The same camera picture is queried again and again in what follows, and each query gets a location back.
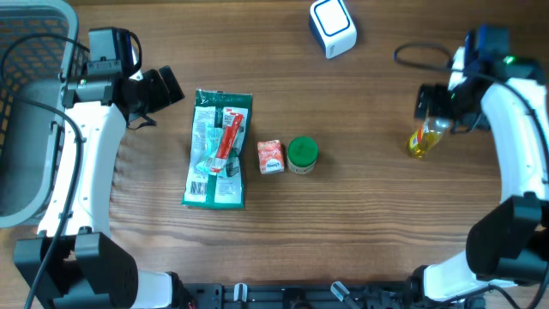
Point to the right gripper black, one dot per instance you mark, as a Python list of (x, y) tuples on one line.
[(436, 95)]

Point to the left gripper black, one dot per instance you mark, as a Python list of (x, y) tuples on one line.
[(165, 99)]

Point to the yellow oil bottle silver cap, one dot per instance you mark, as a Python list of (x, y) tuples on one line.
[(427, 136)]

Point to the red sachet stick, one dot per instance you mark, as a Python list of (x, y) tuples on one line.
[(226, 142)]

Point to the green white gloves packet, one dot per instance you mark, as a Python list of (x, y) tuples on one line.
[(203, 190)]

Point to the orange Kleenex tissue pack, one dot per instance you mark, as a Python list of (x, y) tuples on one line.
[(270, 157)]

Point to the green lid white jar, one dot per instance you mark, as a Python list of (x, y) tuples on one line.
[(302, 154)]

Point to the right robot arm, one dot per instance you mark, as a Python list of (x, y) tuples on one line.
[(491, 89)]

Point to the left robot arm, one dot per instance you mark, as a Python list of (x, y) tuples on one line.
[(73, 261)]

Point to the white barcode scanner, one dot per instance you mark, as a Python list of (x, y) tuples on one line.
[(332, 26)]

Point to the grey plastic mesh basket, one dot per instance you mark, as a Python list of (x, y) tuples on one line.
[(38, 53)]

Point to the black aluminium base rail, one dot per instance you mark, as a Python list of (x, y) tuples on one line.
[(383, 295)]

